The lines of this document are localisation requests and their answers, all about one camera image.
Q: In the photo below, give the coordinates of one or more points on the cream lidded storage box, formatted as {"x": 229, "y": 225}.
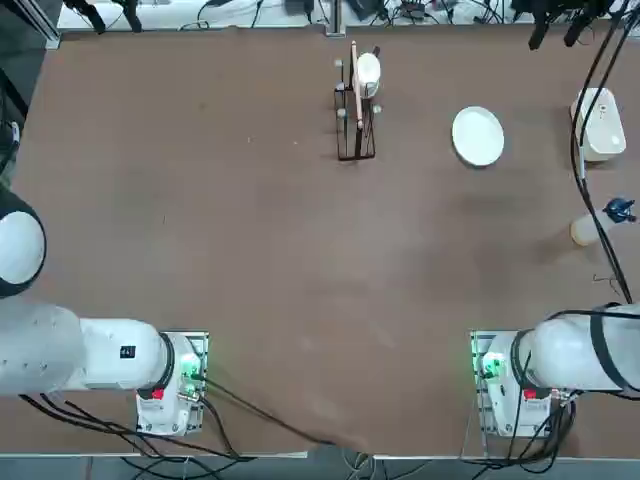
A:
{"x": 602, "y": 130}

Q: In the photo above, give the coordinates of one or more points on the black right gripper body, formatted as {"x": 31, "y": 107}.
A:
{"x": 590, "y": 6}

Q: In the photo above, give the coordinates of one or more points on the transparent sauce bottle blue cap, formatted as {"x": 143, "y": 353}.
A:
{"x": 586, "y": 231}

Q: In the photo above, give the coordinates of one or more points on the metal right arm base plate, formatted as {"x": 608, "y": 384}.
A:
{"x": 476, "y": 350}

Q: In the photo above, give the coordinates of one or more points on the white round plate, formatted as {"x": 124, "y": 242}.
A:
{"x": 477, "y": 136}

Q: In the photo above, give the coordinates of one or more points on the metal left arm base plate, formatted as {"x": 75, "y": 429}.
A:
{"x": 201, "y": 345}

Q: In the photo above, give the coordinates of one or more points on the black orange hub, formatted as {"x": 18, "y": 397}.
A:
{"x": 412, "y": 7}

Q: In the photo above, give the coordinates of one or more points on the aluminium frame rail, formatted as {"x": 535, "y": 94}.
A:
{"x": 47, "y": 30}

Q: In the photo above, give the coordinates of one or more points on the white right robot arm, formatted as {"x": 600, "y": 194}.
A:
{"x": 565, "y": 355}

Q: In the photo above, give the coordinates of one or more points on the aluminium frame post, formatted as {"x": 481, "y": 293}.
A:
{"x": 336, "y": 17}

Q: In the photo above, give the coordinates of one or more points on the wooden rod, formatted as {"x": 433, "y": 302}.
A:
{"x": 358, "y": 100}

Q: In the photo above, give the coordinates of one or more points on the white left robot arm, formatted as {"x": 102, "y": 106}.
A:
{"x": 100, "y": 350}

